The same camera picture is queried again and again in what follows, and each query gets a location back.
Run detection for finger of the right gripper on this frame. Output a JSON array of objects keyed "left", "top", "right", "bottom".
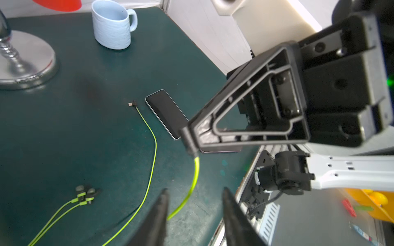
[{"left": 180, "top": 41, "right": 311, "bottom": 156}]

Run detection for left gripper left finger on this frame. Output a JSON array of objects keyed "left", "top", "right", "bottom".
[{"left": 126, "top": 189, "right": 169, "bottom": 246}]

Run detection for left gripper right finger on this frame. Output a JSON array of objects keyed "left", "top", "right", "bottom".
[{"left": 222, "top": 187, "right": 267, "bottom": 246}]

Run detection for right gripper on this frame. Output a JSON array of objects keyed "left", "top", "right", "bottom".
[{"left": 299, "top": 12, "right": 394, "bottom": 147}]

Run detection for black phone purple frame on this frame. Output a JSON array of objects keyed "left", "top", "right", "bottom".
[{"left": 200, "top": 146, "right": 242, "bottom": 153}]

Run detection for black phone silver frame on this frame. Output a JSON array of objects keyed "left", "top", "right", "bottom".
[{"left": 145, "top": 89, "right": 188, "bottom": 140}]

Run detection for white vent strip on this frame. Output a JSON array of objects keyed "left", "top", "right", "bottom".
[{"left": 258, "top": 203, "right": 281, "bottom": 246}]

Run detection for green table mat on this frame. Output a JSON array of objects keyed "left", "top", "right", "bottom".
[{"left": 0, "top": 7, "right": 262, "bottom": 246}]

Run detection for light blue mug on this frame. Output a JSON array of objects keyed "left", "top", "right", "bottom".
[{"left": 91, "top": 1, "right": 138, "bottom": 50}]

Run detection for silver glass holder stand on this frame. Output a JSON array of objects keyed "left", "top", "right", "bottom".
[{"left": 1, "top": 13, "right": 60, "bottom": 90}]

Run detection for red plastic goblet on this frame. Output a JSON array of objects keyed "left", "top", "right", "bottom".
[{"left": 33, "top": 0, "right": 82, "bottom": 12}]

